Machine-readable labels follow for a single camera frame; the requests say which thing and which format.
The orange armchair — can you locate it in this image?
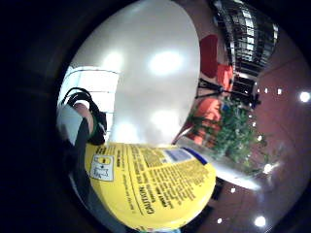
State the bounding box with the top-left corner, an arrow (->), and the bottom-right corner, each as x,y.
189,96 -> 225,149

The red lounge chair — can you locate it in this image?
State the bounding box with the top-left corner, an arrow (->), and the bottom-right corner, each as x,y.
199,34 -> 221,80

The green potted plant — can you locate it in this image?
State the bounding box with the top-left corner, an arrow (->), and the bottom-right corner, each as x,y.
212,98 -> 271,171

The white planter ledge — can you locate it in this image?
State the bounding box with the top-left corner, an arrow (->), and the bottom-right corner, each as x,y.
174,135 -> 262,192

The yellow labelled canister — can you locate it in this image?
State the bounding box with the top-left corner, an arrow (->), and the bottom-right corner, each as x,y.
84,141 -> 218,233

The glass facade with dark frames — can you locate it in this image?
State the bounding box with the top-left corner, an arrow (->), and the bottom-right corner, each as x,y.
212,0 -> 280,81

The black tripod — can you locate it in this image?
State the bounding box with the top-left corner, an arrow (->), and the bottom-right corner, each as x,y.
193,77 -> 262,110

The bright window with white frames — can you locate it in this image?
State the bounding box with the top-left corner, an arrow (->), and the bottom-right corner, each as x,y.
58,65 -> 121,134

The group of ceiling spot lights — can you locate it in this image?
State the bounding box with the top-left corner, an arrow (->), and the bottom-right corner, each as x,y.
216,84 -> 311,228

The small orange chair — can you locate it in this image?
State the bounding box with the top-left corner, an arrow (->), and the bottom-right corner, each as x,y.
216,63 -> 235,92

